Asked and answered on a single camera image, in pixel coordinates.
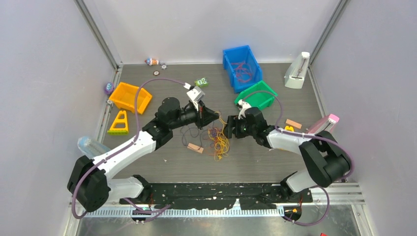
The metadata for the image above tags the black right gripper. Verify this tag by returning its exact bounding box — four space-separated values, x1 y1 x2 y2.
221 115 256 139

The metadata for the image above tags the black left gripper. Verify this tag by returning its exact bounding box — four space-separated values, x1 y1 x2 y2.
169 100 219 130

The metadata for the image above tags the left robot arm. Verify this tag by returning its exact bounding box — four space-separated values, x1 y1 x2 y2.
67 97 219 212

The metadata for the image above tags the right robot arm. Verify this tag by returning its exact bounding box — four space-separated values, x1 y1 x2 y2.
224 107 354 202

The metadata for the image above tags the green monster toy block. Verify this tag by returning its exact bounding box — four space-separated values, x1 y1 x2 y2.
194 77 209 88

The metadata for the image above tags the small wooden block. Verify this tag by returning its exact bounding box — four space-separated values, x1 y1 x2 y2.
187 143 204 154

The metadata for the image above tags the green plastic bin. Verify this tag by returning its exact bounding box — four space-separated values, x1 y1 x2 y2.
234 81 278 110

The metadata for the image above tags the yellow triangle block right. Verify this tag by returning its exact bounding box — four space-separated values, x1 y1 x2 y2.
284 125 295 132

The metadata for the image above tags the yellow triangle block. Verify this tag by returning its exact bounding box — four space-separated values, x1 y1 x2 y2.
284 125 295 132
107 110 129 135

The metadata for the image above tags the blue plastic bin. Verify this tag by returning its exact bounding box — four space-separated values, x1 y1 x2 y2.
223 45 263 93

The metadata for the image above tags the small clown figurine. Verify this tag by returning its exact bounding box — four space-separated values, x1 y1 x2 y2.
144 58 160 66

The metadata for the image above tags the orange plastic bin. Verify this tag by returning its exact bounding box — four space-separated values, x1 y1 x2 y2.
109 82 152 115

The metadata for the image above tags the white metronome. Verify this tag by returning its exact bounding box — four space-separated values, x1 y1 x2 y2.
284 52 310 89

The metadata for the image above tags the yellow triangle block left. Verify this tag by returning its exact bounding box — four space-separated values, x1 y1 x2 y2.
107 110 129 135

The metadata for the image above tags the pink metronome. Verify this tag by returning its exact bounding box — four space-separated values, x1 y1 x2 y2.
307 114 339 134

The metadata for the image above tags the purple round toy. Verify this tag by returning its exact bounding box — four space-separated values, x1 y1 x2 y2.
104 82 115 95

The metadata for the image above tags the clear plastic bottle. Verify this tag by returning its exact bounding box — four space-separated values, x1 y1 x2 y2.
77 136 111 159

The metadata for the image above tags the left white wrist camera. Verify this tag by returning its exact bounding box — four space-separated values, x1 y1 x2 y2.
186 86 205 111

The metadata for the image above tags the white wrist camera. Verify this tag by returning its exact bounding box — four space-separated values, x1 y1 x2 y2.
237 99 252 119
186 86 205 111

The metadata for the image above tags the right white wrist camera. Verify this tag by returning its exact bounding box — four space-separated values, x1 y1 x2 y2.
237 99 252 119

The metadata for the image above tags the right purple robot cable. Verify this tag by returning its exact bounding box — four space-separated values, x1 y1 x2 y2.
242 90 356 226

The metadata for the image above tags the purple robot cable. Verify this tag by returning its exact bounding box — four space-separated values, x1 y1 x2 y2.
71 78 191 223
242 90 356 226

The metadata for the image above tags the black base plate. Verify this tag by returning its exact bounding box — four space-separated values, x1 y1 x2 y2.
130 183 313 210

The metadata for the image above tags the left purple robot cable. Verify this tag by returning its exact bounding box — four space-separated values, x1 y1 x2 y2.
71 78 191 223

